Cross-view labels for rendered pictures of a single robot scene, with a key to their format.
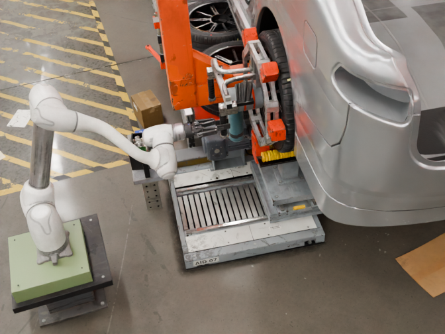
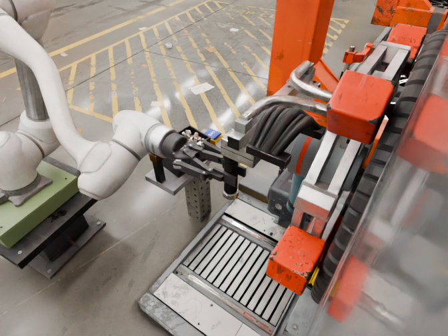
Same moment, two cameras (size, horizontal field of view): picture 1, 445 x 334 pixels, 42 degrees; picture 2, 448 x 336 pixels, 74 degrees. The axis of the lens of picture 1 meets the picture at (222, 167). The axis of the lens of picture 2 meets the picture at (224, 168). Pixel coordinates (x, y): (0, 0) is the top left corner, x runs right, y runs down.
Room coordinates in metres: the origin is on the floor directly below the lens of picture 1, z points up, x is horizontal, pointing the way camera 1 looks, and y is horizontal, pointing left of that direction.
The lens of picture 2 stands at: (1.96, -0.39, 1.36)
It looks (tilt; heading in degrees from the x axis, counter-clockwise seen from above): 43 degrees down; 43
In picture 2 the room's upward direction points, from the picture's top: straight up
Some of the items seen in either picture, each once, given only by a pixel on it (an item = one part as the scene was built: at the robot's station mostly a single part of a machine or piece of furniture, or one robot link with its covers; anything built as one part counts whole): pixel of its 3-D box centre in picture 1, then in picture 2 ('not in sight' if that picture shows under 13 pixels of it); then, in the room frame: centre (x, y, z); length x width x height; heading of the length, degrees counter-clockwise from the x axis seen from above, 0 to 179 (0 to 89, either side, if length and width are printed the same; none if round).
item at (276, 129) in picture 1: (276, 130); (295, 258); (2.27, -0.28, 0.85); 0.09 x 0.08 x 0.07; 9
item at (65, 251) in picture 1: (52, 246); (17, 185); (2.00, 0.90, 0.41); 0.22 x 0.18 x 0.06; 15
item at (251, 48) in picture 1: (259, 95); (345, 165); (2.58, -0.23, 0.85); 0.54 x 0.07 x 0.54; 9
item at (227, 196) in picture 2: (223, 124); (231, 173); (2.38, -0.02, 0.83); 0.04 x 0.04 x 0.16
